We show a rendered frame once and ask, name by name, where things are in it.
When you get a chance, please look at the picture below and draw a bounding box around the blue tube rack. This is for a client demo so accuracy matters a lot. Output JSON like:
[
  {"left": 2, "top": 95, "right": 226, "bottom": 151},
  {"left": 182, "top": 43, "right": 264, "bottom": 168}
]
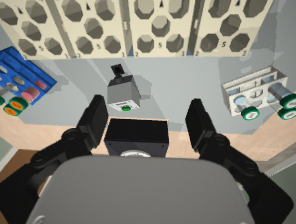
[{"left": 0, "top": 46, "right": 57, "bottom": 105}]

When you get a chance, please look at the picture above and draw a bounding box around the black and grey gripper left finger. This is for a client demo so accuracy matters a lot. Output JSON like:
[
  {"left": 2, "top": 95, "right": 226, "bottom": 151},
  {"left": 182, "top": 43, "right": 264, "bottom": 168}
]
[{"left": 0, "top": 95, "right": 109, "bottom": 224}]

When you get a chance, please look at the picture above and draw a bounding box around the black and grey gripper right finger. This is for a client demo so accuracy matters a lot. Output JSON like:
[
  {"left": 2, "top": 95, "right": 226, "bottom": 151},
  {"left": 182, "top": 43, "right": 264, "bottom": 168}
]
[{"left": 185, "top": 98, "right": 294, "bottom": 224}]

